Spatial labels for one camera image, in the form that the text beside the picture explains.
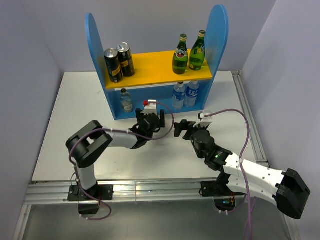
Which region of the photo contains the clear Chang bottle front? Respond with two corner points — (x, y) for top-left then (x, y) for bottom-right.
(120, 88), (133, 113)

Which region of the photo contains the water bottle blue label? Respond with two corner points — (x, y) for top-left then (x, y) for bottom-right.
(172, 82), (186, 110)
(184, 81), (200, 107)

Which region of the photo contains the green Perrier bottle red label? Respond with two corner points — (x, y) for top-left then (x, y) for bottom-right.
(172, 33), (189, 75)

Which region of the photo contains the green Perrier bottle yellow label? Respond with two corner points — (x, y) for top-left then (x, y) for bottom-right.
(189, 30), (206, 71)

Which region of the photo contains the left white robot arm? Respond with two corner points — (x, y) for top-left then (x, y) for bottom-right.
(66, 108), (165, 201)

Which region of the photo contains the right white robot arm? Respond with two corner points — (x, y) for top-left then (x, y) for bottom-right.
(174, 119), (311, 220)

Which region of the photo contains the blue and yellow shelf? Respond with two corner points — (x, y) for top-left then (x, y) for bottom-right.
(85, 4), (229, 120)

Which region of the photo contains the front black gold can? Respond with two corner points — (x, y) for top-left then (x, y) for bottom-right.
(104, 48), (123, 83)

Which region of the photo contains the black gold can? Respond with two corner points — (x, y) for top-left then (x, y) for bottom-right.
(104, 48), (123, 83)
(116, 42), (135, 77)

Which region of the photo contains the rear black gold can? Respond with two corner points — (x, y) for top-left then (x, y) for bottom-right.
(116, 42), (135, 77)

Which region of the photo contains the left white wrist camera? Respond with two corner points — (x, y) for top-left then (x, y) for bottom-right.
(142, 99), (158, 115)

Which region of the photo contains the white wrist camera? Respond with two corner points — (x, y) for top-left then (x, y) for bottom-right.
(193, 111), (213, 129)
(142, 99), (158, 115)

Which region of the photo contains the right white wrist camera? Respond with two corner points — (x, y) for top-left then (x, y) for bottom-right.
(193, 111), (213, 129)

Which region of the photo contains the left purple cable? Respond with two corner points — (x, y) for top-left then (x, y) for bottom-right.
(68, 101), (175, 221)

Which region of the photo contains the aluminium side rail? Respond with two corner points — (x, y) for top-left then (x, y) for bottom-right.
(231, 71), (270, 168)

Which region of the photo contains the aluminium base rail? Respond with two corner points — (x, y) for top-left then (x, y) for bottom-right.
(22, 176), (287, 205)

